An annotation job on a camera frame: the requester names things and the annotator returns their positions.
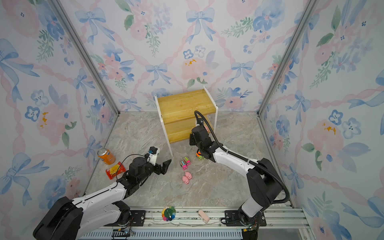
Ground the orange green toy car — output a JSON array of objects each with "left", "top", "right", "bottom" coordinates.
[{"left": 196, "top": 152, "right": 204, "bottom": 161}]

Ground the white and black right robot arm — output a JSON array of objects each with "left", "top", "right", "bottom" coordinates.
[{"left": 190, "top": 126, "right": 290, "bottom": 227}]

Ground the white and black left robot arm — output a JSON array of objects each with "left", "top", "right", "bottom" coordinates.
[{"left": 33, "top": 154, "right": 172, "bottom": 240}]

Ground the red snack packet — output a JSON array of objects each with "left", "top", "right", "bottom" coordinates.
[{"left": 106, "top": 162, "right": 126, "bottom": 180}]

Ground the pink green toy car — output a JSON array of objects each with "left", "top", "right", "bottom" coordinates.
[{"left": 184, "top": 157, "right": 191, "bottom": 166}]

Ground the orange soda can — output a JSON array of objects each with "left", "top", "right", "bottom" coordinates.
[{"left": 98, "top": 148, "right": 116, "bottom": 165}]

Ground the colourful round disc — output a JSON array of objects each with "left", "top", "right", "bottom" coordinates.
[{"left": 162, "top": 206, "right": 176, "bottom": 222}]

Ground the pink eraser block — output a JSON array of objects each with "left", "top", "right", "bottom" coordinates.
[{"left": 198, "top": 210, "right": 210, "bottom": 224}]

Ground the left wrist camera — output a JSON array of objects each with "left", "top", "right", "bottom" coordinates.
[{"left": 148, "top": 147, "right": 159, "bottom": 166}]

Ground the wooden two-tier shelf white frame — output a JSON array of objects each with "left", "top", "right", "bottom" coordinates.
[{"left": 155, "top": 88, "right": 219, "bottom": 156}]

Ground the black corrugated cable hose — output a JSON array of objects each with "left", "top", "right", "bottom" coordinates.
[{"left": 194, "top": 110, "right": 291, "bottom": 205}]

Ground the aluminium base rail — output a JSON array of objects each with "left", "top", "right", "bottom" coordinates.
[{"left": 78, "top": 207, "right": 315, "bottom": 240}]

